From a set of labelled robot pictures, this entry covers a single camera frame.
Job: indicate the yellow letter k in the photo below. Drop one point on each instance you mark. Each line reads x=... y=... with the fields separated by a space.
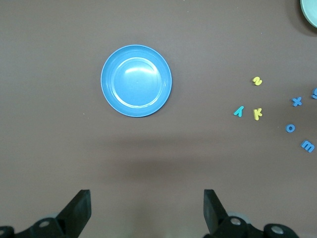
x=256 y=114

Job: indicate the pale green plate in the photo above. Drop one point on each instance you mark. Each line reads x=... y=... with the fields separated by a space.
x=310 y=12

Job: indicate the brown table cover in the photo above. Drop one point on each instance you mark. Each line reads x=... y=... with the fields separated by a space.
x=49 y=148

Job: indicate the blue plate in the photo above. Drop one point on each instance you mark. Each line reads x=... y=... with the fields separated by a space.
x=136 y=80

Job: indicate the blue letter m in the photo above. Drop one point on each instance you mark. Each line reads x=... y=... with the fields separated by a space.
x=307 y=145

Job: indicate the blue letter g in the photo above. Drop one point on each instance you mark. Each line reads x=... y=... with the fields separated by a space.
x=314 y=95

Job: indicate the yellow letter s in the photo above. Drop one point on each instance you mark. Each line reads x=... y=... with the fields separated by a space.
x=257 y=81

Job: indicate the blue letter o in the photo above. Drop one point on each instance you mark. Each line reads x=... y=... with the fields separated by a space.
x=286 y=128

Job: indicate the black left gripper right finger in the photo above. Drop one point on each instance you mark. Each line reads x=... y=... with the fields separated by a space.
x=218 y=225

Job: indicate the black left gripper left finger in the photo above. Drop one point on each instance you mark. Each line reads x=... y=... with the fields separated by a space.
x=67 y=220

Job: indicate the blue letter x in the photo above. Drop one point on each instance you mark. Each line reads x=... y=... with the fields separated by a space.
x=296 y=101

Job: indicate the teal letter y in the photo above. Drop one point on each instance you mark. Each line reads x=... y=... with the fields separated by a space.
x=239 y=112

